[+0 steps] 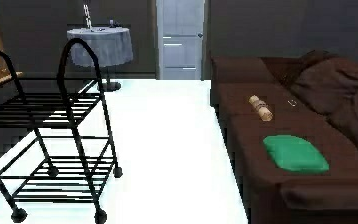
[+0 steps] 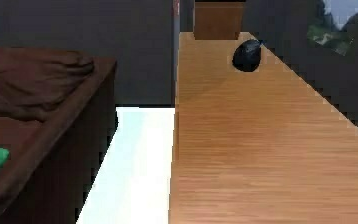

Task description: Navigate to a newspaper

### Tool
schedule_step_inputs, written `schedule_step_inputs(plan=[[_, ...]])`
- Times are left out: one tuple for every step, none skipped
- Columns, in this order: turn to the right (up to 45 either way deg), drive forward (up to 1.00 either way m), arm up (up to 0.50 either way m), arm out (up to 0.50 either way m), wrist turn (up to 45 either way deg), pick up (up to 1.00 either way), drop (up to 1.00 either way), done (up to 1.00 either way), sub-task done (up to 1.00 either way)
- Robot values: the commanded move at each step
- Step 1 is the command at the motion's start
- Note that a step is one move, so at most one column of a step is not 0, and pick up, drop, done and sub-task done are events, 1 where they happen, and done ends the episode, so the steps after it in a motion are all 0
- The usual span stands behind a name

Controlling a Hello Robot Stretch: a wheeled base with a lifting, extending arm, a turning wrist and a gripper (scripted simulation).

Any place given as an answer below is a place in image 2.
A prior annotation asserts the light wooden desk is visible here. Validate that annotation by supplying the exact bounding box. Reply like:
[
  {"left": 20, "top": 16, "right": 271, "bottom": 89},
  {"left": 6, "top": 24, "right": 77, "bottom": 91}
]
[{"left": 168, "top": 31, "right": 358, "bottom": 224}]

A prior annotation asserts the black computer mouse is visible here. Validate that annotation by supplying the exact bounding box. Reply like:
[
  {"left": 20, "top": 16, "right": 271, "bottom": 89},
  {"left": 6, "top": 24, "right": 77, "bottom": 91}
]
[{"left": 232, "top": 38, "right": 265, "bottom": 73}]

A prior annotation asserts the brown wooden box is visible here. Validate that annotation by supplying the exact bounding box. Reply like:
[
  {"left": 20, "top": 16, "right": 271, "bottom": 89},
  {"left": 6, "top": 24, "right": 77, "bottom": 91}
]
[{"left": 192, "top": 1, "right": 246, "bottom": 41}]

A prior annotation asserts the dark brown bed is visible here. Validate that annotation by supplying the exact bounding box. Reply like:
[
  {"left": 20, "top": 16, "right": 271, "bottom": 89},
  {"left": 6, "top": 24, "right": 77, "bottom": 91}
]
[{"left": 0, "top": 46, "right": 119, "bottom": 224}]

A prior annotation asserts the brown crumpled blanket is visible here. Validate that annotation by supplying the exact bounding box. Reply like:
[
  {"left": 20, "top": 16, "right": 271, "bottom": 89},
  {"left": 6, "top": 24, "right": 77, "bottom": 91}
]
[{"left": 0, "top": 47, "right": 95, "bottom": 123}]

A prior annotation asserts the framed landscape picture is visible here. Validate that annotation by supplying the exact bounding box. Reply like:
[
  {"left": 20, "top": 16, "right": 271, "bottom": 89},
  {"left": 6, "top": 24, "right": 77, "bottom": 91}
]
[{"left": 306, "top": 0, "right": 358, "bottom": 57}]

